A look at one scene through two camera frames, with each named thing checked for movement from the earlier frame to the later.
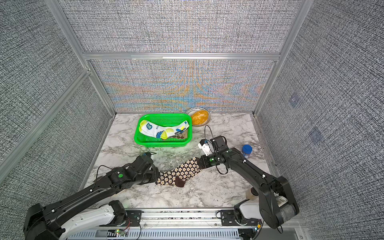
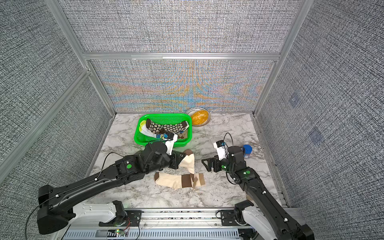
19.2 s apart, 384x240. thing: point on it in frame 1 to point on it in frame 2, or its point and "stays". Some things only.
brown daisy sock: x=178 y=176 to x=176 y=128
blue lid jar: x=246 y=150 stays
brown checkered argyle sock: x=182 y=134 stays
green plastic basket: x=166 y=120 stays
